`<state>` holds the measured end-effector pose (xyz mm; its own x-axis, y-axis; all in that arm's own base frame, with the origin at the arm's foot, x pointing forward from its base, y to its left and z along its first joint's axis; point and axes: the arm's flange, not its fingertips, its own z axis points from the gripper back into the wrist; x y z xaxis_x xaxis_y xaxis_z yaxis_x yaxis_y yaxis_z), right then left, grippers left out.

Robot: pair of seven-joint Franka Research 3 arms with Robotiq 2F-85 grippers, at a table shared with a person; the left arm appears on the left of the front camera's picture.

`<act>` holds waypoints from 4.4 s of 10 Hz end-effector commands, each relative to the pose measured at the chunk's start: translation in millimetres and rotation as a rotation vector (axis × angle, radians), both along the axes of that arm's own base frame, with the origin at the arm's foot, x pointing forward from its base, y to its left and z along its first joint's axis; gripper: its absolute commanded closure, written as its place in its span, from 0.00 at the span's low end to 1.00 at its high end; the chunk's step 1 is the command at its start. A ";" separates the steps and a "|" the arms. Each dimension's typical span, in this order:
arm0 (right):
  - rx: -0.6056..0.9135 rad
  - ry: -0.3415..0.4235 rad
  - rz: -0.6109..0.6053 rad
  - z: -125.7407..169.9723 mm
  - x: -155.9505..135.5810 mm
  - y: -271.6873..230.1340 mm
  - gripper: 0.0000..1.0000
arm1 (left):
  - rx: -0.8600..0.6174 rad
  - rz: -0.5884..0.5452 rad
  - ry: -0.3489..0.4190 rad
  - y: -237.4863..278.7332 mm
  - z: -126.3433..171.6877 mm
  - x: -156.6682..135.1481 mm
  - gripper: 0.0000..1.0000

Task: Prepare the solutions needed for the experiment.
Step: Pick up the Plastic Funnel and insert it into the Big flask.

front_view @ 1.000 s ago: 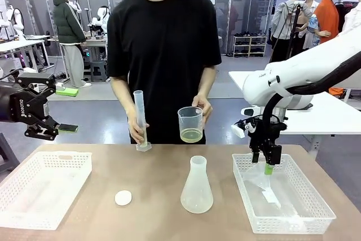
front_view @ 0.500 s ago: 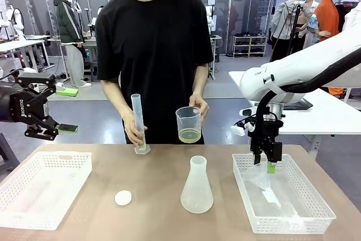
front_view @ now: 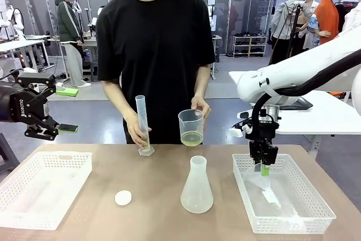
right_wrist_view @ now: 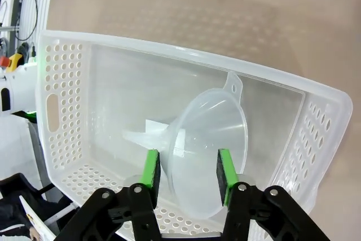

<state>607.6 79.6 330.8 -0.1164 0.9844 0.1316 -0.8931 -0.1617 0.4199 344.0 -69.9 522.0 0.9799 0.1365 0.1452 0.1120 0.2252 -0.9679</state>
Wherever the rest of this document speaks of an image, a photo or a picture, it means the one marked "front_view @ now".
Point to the white shoe rack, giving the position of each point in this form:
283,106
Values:
249,44

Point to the white round lid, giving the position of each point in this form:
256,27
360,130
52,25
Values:
123,197

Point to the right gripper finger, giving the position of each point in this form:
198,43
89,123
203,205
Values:
257,167
265,171

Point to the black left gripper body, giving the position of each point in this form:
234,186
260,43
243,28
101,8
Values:
17,102

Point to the clear plastic graduated cylinder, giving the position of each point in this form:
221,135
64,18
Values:
141,108

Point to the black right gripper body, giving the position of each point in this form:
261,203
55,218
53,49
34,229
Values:
262,139

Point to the person's right hand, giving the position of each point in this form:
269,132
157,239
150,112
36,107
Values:
132,125

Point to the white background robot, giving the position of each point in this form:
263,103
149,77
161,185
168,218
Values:
17,21

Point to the person's left hand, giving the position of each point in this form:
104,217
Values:
204,108

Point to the person's right forearm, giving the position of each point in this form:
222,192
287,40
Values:
115,97

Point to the mannequin in orange shirt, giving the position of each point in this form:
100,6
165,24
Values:
327,18

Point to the person in black T-shirt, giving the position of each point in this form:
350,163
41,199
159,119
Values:
155,40

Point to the dark grey laptop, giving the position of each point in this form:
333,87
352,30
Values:
299,103

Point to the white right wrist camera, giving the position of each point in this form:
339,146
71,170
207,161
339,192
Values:
235,132

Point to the mannequin in grey shirt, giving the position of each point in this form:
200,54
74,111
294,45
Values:
285,21

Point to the person's left forearm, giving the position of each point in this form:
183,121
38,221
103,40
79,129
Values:
201,83

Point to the clear plastic measuring beaker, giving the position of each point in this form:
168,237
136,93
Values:
191,131

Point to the white perforated plastic basket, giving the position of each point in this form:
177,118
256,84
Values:
42,190
282,212

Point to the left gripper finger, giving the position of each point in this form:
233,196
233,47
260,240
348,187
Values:
67,92
67,128

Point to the black tripod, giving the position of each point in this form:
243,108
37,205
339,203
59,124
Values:
294,26

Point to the person in striped dark jacket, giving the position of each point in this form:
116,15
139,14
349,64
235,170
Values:
67,26

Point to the dark metal frame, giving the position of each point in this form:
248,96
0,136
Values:
7,153

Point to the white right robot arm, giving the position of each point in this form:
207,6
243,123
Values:
296,71

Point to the translucent plastic conical flask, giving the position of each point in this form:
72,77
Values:
197,193

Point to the mannequin in blue floral dress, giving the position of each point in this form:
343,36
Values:
311,23

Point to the mannequin in white jacket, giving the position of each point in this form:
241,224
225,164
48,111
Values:
352,18

